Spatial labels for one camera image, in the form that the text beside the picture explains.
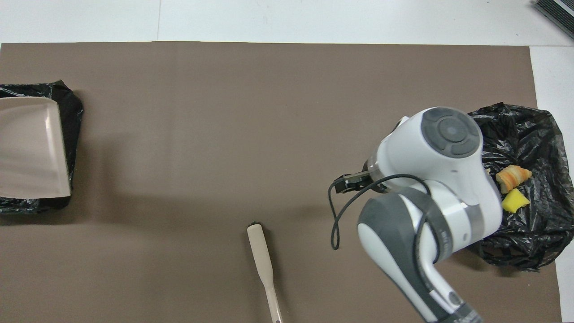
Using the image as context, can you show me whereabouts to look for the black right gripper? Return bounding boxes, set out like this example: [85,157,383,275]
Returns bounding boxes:
[334,170,374,194]

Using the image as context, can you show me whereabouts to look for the beige hand brush black bristles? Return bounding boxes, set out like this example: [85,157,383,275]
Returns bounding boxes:
[247,222,284,323]

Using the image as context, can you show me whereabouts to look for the orange striped croissant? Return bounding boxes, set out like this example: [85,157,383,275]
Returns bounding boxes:
[496,165,533,194]

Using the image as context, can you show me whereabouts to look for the small yellow sponge wedge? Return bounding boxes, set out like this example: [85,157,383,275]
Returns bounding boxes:
[501,188,531,214]

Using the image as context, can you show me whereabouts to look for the beige plastic dustpan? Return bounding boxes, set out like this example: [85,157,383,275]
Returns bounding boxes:
[0,96,72,199]

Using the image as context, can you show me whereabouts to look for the open bin with black bag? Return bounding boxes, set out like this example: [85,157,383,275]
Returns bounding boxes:
[466,102,566,271]

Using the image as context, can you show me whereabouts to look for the bin covered by black bag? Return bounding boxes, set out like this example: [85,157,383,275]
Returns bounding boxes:
[0,80,83,214]

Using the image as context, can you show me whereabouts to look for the brown table mat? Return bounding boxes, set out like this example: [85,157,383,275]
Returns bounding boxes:
[0,42,562,323]

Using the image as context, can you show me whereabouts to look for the grey ribbed object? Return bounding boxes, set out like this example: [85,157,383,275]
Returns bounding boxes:
[532,0,574,40]

